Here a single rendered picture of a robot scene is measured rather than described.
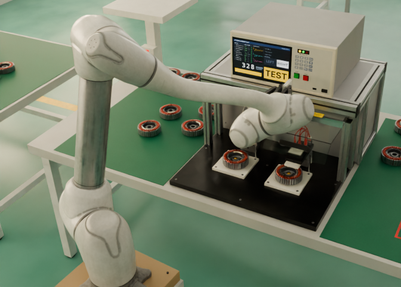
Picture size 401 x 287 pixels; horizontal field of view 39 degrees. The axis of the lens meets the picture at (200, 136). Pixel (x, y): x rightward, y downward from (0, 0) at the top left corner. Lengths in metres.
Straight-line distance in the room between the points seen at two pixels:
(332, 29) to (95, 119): 1.05
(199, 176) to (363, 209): 0.67
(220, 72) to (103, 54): 1.00
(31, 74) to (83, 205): 1.73
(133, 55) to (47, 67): 2.04
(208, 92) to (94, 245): 0.57
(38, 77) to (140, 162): 1.13
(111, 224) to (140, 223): 1.61
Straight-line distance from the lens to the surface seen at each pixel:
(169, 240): 3.20
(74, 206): 1.87
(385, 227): 2.20
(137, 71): 1.53
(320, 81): 2.21
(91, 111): 1.73
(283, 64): 2.24
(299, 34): 2.26
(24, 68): 3.57
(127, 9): 2.94
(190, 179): 2.34
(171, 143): 2.61
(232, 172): 2.36
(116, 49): 1.50
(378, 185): 2.40
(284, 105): 1.73
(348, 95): 2.25
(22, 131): 4.42
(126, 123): 2.81
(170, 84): 1.61
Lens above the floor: 2.18
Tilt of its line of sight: 33 degrees down
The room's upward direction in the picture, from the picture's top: 3 degrees counter-clockwise
